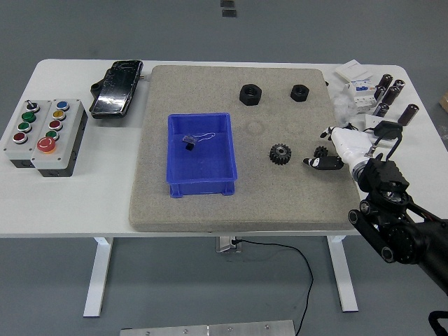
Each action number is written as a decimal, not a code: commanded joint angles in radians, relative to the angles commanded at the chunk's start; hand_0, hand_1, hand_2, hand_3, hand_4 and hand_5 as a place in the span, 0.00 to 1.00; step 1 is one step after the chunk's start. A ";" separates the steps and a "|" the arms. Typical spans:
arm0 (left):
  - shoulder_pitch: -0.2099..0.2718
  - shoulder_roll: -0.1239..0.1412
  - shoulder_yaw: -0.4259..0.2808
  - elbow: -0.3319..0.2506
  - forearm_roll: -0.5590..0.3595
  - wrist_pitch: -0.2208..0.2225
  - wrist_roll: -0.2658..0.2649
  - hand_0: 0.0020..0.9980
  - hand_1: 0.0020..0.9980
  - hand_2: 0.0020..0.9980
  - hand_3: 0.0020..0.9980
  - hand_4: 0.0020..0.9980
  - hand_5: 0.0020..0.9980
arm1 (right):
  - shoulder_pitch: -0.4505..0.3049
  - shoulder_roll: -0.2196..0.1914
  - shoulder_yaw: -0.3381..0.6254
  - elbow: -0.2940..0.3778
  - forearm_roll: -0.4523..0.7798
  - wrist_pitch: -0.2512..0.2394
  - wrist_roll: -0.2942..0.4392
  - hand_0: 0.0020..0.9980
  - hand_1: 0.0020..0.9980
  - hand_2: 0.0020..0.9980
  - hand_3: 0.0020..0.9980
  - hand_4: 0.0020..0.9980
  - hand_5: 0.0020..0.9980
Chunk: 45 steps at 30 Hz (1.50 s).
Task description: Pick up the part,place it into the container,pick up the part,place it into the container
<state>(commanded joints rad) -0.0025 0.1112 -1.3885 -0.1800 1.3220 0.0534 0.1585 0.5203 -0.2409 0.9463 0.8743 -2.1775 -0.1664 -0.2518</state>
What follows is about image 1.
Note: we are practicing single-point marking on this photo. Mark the white table leg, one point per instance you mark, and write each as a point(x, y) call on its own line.
point(344, 280)
point(98, 280)

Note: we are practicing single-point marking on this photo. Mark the large black hex nut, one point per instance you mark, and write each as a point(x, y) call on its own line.
point(245, 98)

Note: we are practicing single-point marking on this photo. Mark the black clip with clear tag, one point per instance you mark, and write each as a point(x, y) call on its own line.
point(189, 146)

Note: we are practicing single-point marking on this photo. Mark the small black gear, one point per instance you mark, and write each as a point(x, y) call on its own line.
point(319, 151)

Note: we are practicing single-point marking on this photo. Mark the white socket panel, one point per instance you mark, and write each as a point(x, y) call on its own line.
point(369, 119)

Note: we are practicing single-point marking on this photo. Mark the grey metal plate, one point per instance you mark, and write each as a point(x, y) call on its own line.
point(210, 329)

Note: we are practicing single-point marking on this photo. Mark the small black hex nut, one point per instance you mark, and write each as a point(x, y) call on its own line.
point(295, 96)

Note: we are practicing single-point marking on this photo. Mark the dark floor outlet cover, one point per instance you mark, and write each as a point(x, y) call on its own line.
point(228, 3)
point(229, 13)

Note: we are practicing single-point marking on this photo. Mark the white wall switch panel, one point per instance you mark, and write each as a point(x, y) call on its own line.
point(353, 71)

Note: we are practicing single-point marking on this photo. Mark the large black gear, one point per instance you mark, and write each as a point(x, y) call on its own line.
point(276, 158)

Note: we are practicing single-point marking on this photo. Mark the silver under-table control unit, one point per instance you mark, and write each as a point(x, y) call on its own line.
point(225, 245)

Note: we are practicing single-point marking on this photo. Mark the grey four-button control box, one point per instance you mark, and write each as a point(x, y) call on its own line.
point(14, 152)

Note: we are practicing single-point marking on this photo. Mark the black wrapped foot pedal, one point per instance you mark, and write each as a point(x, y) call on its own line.
point(113, 91)

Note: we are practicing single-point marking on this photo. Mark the clear plastic bag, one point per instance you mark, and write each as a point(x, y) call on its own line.
point(343, 105)

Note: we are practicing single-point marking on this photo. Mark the grey-brown foam mat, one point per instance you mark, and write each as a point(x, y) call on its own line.
point(210, 217)

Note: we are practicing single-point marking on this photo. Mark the brown cardboard box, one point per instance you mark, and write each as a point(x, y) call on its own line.
point(444, 101)

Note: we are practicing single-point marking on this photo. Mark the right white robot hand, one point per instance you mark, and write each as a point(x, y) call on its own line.
point(350, 147)

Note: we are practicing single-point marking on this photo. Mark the dark brown cylindrical capacitor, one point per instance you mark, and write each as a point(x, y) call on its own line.
point(392, 95)
point(386, 80)
point(381, 109)
point(399, 84)
point(379, 94)
point(409, 115)

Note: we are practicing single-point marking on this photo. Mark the grey emergency-stop button box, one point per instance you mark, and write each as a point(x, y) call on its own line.
point(66, 140)

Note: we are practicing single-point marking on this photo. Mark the white circuit breaker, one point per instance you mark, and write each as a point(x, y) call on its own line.
point(362, 98)

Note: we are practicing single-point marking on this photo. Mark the blue plastic box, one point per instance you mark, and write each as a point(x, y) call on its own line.
point(206, 168)

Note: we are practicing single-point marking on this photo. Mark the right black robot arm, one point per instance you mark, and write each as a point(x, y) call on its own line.
point(402, 238)

